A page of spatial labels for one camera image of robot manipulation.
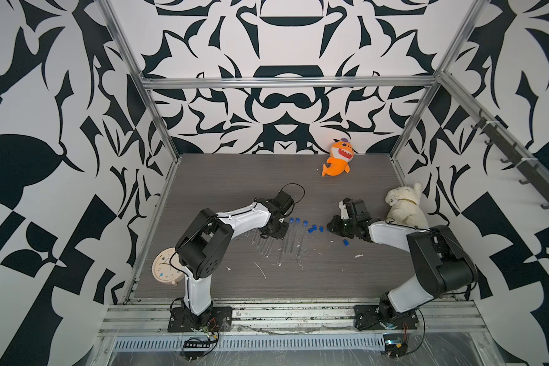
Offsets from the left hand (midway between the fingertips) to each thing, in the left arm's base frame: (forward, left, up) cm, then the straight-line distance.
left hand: (277, 228), depth 93 cm
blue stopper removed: (0, -16, -1) cm, 16 cm away
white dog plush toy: (+2, -49, +9) cm, 50 cm away
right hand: (+2, -21, 0) cm, 21 cm away
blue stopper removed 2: (0, -18, -1) cm, 18 cm away
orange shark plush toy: (+35, -32, +6) cm, 48 cm away
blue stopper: (-7, -27, -2) cm, 28 cm away
